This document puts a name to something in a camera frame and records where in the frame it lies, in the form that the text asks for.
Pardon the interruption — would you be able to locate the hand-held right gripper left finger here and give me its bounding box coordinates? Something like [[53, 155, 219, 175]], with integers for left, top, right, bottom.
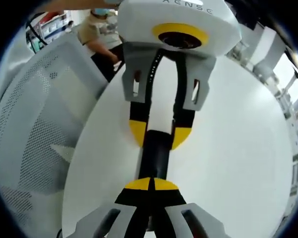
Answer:
[[74, 177, 152, 238]]

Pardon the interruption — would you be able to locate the white mesh office chair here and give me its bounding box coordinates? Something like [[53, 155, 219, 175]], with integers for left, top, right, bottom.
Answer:
[[0, 33, 107, 238]]

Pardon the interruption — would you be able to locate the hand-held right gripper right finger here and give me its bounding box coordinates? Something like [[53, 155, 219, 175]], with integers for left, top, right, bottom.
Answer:
[[151, 177, 229, 238]]

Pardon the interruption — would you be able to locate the black remote control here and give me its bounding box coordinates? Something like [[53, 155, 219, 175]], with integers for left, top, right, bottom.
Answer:
[[138, 130, 174, 179]]

